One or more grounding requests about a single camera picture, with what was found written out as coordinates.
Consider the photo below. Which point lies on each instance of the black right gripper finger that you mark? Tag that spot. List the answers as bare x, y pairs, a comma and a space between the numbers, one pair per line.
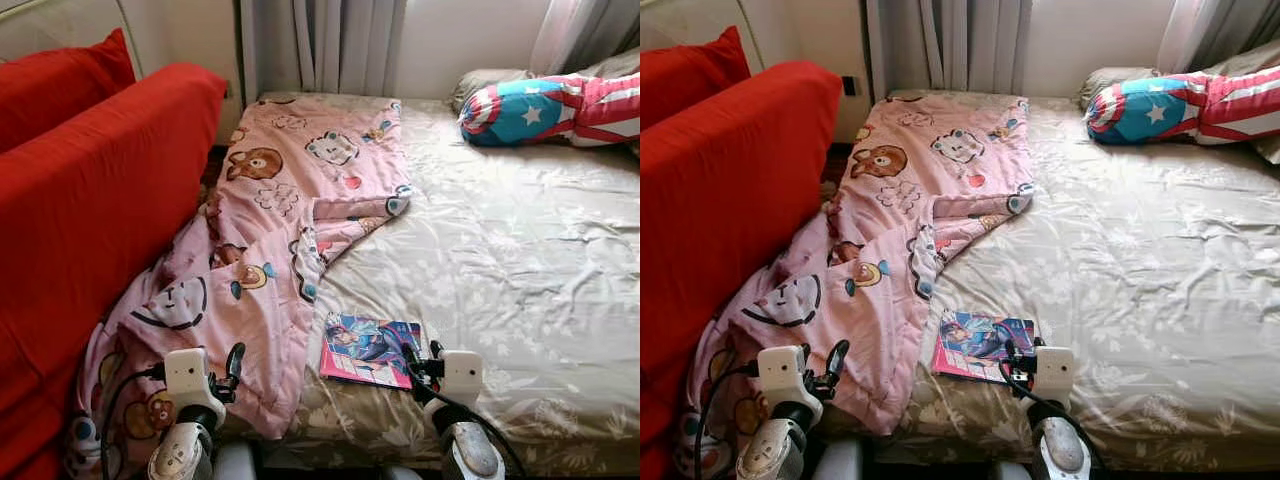
1009, 349
410, 352

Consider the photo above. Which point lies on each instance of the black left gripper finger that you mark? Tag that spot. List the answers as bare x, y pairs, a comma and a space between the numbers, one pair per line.
236, 360
838, 358

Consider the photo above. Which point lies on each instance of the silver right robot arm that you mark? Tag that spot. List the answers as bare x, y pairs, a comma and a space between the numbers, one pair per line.
1060, 450
470, 452

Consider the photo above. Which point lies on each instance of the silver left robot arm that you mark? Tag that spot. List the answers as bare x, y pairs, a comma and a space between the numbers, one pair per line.
770, 452
180, 455

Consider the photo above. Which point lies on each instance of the colourful comic book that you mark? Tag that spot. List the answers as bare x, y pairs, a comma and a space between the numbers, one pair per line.
975, 345
365, 350

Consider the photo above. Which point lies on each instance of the grey left robot leg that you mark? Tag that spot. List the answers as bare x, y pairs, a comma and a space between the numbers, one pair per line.
838, 460
235, 462

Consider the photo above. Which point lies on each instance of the grey robot leg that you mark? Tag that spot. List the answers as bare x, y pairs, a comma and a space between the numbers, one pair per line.
235, 462
838, 460
1010, 471
402, 473

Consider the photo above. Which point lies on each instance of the grey right robot leg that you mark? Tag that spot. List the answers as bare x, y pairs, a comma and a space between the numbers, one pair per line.
1010, 471
402, 473

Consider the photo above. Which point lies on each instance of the beige floral bed sheet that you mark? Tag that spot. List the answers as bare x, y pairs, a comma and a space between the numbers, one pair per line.
500, 260
1130, 260

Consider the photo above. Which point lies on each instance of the red fabric sofa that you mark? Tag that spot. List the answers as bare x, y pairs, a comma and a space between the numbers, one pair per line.
720, 250
90, 250

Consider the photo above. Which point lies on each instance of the pink cartoon print blanket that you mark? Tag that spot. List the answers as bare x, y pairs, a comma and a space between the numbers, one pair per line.
890, 200
270, 200

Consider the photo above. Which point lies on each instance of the stars and stripes bolster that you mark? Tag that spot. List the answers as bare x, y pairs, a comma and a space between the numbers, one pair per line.
1170, 108
540, 110

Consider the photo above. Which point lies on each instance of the grey curtain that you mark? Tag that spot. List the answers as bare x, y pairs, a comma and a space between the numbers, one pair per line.
320, 45
585, 30
1215, 28
950, 45

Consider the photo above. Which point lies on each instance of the red cushion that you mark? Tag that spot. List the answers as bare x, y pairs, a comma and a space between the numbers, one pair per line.
60, 85
690, 70

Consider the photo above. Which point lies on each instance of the beige curved board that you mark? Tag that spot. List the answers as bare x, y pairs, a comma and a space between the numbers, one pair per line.
680, 18
60, 25

